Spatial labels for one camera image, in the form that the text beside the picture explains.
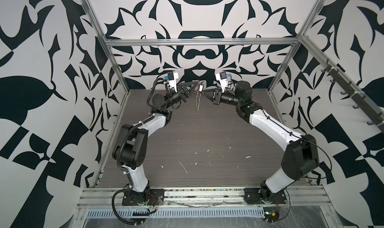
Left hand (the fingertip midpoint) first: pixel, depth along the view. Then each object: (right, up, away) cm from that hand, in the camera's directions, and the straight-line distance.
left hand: (199, 80), depth 68 cm
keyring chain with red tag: (0, -4, +4) cm, 6 cm away
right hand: (+2, -5, +3) cm, 7 cm away
